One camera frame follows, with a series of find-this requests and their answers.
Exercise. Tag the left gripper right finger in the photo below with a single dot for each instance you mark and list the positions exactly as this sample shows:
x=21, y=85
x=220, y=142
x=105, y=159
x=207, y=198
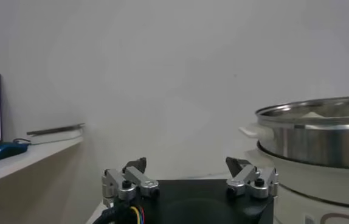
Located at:
x=247, y=179

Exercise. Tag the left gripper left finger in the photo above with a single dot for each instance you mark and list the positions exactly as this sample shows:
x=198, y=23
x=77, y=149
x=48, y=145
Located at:
x=135, y=179

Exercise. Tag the white steamed baozi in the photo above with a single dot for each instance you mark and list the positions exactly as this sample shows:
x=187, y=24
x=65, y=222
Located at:
x=312, y=115

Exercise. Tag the stainless steel steamer basket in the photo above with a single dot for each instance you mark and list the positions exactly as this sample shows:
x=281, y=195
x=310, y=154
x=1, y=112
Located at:
x=314, y=146

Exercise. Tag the white electric cooker pot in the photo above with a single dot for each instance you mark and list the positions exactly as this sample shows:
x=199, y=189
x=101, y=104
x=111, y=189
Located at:
x=314, y=188

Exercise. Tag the white flat box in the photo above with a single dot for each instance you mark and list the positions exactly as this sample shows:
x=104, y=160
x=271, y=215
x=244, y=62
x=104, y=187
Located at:
x=59, y=136

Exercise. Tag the black flat hard drive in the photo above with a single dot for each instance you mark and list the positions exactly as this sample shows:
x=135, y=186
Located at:
x=56, y=129

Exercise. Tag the white laptop desk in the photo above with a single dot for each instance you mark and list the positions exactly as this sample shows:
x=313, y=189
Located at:
x=25, y=161

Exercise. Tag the blue computer mouse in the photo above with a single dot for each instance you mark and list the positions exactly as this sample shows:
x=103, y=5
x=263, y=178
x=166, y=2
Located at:
x=1, y=152

